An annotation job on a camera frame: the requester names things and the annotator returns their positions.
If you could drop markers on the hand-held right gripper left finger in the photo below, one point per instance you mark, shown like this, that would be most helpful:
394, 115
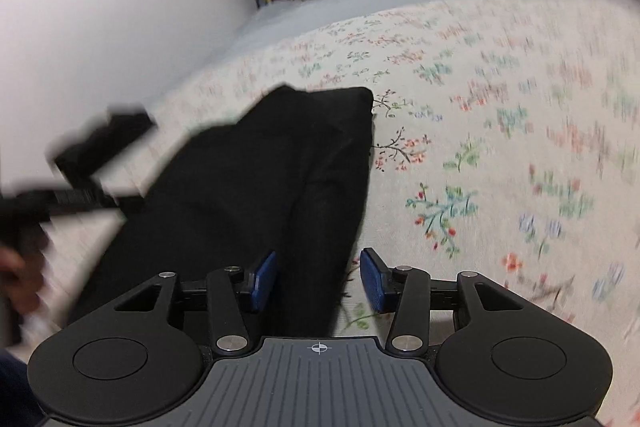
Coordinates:
265, 279

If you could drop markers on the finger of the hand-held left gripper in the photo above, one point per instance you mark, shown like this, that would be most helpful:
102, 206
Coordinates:
102, 137

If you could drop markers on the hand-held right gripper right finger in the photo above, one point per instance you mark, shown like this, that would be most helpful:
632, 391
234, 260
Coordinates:
372, 281

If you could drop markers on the black pants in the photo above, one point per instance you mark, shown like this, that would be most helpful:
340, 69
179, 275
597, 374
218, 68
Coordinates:
240, 187

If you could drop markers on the person's left hand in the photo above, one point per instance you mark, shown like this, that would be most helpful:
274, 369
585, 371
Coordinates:
20, 279

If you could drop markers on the dark blue clothing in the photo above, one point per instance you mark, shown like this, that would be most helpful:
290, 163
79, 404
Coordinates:
15, 392

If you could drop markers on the floral printed bed cover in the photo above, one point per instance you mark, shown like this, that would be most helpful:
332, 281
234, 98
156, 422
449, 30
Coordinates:
475, 107

